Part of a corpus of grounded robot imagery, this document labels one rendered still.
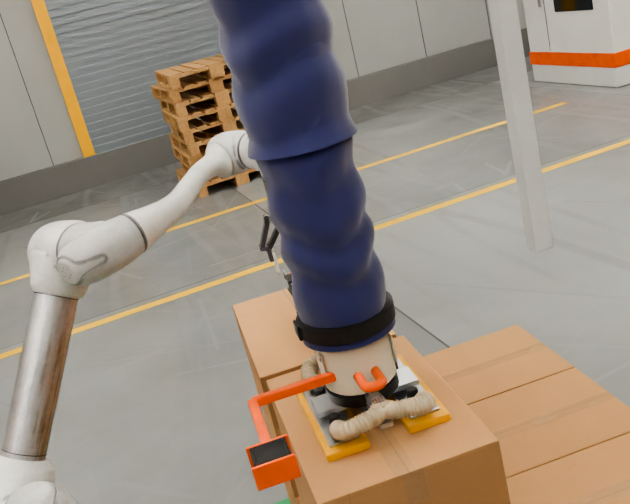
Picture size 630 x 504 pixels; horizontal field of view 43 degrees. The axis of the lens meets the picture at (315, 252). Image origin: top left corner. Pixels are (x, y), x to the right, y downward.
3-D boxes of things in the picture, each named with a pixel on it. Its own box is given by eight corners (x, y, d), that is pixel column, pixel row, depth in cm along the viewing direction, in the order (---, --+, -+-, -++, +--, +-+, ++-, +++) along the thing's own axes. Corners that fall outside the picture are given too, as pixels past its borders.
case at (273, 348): (423, 453, 237) (396, 333, 224) (294, 498, 232) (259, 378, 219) (366, 370, 294) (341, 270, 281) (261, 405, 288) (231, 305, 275)
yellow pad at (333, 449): (371, 448, 174) (366, 429, 173) (328, 463, 173) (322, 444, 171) (332, 383, 206) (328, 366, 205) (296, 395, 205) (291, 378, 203)
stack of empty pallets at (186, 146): (293, 169, 878) (263, 50, 836) (197, 199, 852) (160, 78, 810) (262, 154, 997) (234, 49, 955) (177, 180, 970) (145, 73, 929)
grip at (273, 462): (301, 476, 153) (295, 454, 151) (258, 491, 151) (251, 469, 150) (292, 454, 160) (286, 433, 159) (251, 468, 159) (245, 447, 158)
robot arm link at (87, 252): (131, 209, 177) (100, 208, 187) (63, 248, 166) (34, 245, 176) (155, 260, 182) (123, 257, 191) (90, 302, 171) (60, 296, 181)
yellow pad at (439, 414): (452, 420, 177) (448, 401, 176) (410, 435, 176) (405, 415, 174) (401, 360, 209) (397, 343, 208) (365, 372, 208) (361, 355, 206)
